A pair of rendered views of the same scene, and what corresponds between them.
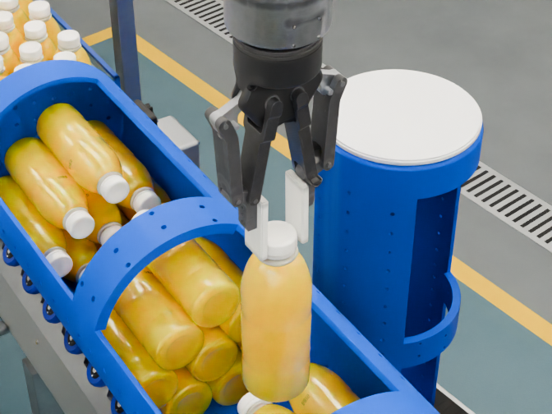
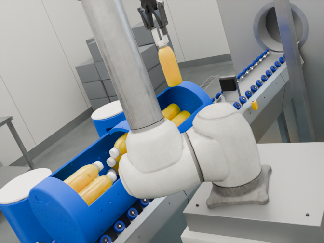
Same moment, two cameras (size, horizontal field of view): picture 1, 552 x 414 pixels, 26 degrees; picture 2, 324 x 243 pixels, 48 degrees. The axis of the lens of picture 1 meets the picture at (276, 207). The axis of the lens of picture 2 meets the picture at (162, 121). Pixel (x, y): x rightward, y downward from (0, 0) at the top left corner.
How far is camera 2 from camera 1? 206 cm
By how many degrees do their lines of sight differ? 86
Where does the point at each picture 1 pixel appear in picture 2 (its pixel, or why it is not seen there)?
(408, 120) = (28, 181)
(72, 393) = (158, 215)
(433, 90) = (11, 184)
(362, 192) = not seen: hidden behind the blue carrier
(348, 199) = not seen: hidden behind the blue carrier
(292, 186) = (155, 31)
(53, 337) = (140, 219)
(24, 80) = (51, 183)
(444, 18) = not seen: outside the picture
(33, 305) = (127, 233)
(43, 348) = (141, 233)
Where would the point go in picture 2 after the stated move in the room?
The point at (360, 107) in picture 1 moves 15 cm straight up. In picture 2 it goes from (20, 191) to (5, 164)
